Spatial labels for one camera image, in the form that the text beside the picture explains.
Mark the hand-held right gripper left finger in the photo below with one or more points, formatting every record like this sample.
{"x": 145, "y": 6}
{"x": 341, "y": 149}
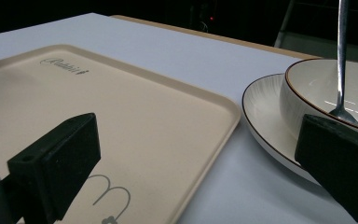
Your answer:
{"x": 56, "y": 161}

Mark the metal stand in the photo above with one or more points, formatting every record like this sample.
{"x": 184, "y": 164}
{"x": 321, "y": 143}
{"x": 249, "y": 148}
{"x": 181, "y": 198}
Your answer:
{"x": 284, "y": 26}

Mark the white plate with brown rim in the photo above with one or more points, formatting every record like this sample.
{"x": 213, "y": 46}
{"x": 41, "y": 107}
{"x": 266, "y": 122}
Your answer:
{"x": 265, "y": 118}

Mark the beige plastic tray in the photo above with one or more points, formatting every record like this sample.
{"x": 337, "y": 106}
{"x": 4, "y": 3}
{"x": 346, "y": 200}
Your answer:
{"x": 130, "y": 124}

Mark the white bowl with brown rim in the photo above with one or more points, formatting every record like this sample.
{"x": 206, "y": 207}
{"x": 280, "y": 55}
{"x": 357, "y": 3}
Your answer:
{"x": 320, "y": 84}

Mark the metal spoon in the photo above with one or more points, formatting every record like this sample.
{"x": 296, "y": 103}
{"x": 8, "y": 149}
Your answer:
{"x": 341, "y": 62}

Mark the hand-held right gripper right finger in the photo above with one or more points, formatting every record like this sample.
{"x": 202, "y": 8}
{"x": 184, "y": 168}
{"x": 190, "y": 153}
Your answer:
{"x": 338, "y": 158}

